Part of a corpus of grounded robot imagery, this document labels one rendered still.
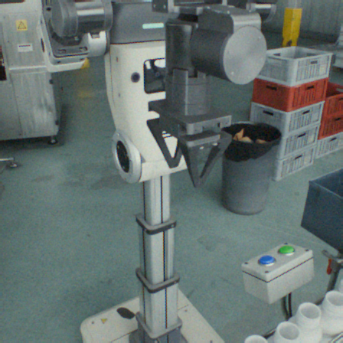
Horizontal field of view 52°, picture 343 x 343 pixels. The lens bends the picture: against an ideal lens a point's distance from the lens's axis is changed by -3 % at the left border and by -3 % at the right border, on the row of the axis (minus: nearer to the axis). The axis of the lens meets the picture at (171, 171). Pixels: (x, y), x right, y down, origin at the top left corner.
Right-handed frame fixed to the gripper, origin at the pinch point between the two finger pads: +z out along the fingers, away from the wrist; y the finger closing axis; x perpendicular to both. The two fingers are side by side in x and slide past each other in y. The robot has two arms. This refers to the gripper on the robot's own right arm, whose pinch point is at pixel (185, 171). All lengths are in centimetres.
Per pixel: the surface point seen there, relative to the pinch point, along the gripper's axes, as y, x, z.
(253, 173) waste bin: -128, 146, 100
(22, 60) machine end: -352, 38, 45
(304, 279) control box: 3.9, 29.1, 32.5
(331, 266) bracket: 5, 38, 33
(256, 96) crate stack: -191, 204, 67
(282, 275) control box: 2.6, 22.8, 29.2
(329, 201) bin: -27, 85, 49
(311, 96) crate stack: -161, 244, 64
